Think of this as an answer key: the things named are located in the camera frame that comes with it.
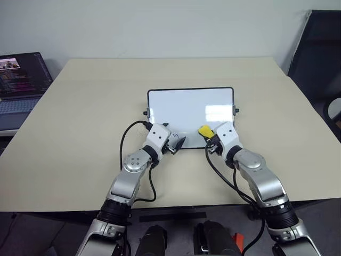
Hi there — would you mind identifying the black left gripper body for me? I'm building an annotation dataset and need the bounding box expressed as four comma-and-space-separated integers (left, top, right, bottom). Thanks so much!
162, 138, 180, 156

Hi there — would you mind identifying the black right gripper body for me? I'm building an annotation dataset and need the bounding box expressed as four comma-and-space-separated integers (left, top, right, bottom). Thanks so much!
205, 137, 224, 156

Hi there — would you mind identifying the yellow eraser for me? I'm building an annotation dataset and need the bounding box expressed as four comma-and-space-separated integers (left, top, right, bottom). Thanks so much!
198, 125, 215, 139

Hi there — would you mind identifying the black flat bar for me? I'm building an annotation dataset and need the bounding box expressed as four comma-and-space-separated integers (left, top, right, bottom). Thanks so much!
139, 212, 207, 222

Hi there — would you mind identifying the dark rounded shape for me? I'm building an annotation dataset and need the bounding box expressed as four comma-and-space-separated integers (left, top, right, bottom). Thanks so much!
193, 220, 243, 256
138, 225, 169, 256

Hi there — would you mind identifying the red orange object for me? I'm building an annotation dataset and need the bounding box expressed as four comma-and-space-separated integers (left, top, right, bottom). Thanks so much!
232, 233, 245, 253

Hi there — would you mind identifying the grey chair with black rim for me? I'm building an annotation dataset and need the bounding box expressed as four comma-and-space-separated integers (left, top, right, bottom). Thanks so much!
323, 97, 341, 125

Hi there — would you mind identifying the open grey laptop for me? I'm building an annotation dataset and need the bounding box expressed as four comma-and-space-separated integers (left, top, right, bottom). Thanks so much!
0, 52, 53, 132

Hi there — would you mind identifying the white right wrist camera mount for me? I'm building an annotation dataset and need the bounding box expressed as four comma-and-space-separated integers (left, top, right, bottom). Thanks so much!
214, 122, 245, 158

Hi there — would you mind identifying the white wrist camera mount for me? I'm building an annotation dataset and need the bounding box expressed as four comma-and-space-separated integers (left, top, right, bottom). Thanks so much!
145, 123, 173, 156
214, 122, 245, 158

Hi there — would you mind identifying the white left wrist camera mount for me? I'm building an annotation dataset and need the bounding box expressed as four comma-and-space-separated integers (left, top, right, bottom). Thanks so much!
145, 123, 173, 156

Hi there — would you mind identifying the white whiteboard with black frame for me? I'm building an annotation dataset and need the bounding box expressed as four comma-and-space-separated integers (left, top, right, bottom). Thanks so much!
143, 86, 240, 150

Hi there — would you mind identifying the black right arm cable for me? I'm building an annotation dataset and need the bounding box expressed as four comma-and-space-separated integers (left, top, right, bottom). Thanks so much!
204, 146, 258, 205

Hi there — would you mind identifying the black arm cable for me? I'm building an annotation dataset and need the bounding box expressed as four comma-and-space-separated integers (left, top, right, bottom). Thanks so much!
119, 121, 157, 203
204, 146, 258, 205

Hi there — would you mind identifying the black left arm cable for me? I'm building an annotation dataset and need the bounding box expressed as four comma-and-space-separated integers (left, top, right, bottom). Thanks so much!
119, 121, 157, 203

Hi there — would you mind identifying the black hanging cable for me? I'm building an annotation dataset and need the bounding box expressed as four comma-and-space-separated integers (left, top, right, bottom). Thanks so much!
242, 220, 267, 256

